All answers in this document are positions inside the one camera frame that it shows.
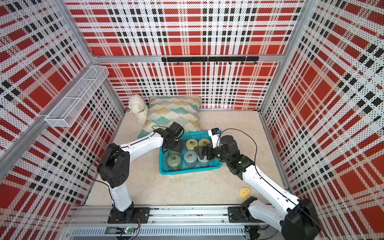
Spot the clear wire wall shelf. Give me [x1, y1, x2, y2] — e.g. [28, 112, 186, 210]
[45, 65, 108, 128]

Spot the yellow sponge toy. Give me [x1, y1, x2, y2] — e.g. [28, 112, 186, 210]
[240, 187, 251, 199]

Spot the metal base rail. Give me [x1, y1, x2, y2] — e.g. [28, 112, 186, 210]
[59, 205, 282, 240]

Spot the light blue tea canister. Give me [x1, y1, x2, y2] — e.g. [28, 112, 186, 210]
[197, 156, 210, 168]

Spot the black wall hook rail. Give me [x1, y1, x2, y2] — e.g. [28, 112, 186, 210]
[161, 56, 260, 64]

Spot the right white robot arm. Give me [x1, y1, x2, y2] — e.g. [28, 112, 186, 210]
[194, 136, 322, 240]

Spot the green circuit board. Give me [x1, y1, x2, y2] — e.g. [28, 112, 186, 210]
[116, 227, 136, 236]

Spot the yellow-green tea canister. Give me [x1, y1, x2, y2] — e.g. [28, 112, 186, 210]
[186, 139, 199, 151]

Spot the olive green tea canister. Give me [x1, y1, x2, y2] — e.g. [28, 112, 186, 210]
[167, 154, 182, 171]

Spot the pale yellow tea canister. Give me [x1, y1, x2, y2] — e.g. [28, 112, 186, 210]
[198, 138, 211, 147]

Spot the fan-patterned cushion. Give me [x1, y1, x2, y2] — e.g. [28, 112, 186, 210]
[138, 96, 202, 138]

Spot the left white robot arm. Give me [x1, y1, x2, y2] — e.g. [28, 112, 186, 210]
[97, 123, 185, 224]

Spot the teal plastic basket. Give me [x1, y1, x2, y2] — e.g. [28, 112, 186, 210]
[159, 131, 222, 175]

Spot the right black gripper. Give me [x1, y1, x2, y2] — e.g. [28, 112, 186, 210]
[194, 143, 231, 164]

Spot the white plush toy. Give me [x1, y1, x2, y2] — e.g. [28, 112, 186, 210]
[128, 95, 149, 125]

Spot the blue-grey tea canister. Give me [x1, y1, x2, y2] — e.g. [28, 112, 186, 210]
[184, 150, 198, 169]

